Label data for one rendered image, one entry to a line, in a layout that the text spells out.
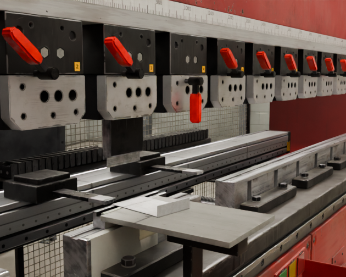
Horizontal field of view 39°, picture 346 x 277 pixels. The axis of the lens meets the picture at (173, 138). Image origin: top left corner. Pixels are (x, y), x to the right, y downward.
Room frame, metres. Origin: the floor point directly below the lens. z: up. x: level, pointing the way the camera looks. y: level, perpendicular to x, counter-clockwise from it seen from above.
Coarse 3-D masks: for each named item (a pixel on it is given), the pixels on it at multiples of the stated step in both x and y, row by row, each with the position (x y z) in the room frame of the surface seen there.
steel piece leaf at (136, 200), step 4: (128, 200) 0.98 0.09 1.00; (132, 200) 0.98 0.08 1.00; (136, 200) 0.98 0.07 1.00; (140, 200) 0.98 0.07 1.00; (144, 200) 0.98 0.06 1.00; (148, 200) 0.98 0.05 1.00; (112, 204) 0.95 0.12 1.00; (116, 204) 0.94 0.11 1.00; (120, 204) 0.94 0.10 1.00; (124, 204) 0.94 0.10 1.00; (128, 204) 0.94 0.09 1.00
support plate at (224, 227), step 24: (120, 216) 0.87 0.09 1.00; (144, 216) 0.87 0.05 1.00; (168, 216) 0.87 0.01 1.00; (192, 216) 0.87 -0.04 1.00; (216, 216) 0.87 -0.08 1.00; (240, 216) 0.87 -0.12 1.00; (264, 216) 0.87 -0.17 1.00; (192, 240) 0.77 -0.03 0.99; (216, 240) 0.74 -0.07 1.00; (240, 240) 0.76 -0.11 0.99
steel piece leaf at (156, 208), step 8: (152, 200) 0.98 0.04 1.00; (184, 200) 0.91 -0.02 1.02; (128, 208) 0.92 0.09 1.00; (136, 208) 0.92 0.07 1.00; (144, 208) 0.92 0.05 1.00; (152, 208) 0.92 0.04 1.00; (160, 208) 0.87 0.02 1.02; (168, 208) 0.88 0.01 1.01; (176, 208) 0.90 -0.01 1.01; (184, 208) 0.91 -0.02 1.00; (160, 216) 0.87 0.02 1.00
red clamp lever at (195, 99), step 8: (192, 80) 1.04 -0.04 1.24; (200, 80) 1.04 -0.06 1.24; (192, 88) 1.05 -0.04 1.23; (192, 96) 1.04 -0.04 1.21; (200, 96) 1.05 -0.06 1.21; (192, 104) 1.04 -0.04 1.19; (200, 104) 1.05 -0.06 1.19; (192, 112) 1.04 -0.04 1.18; (200, 112) 1.05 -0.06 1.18; (192, 120) 1.05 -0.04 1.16; (200, 120) 1.05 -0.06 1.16
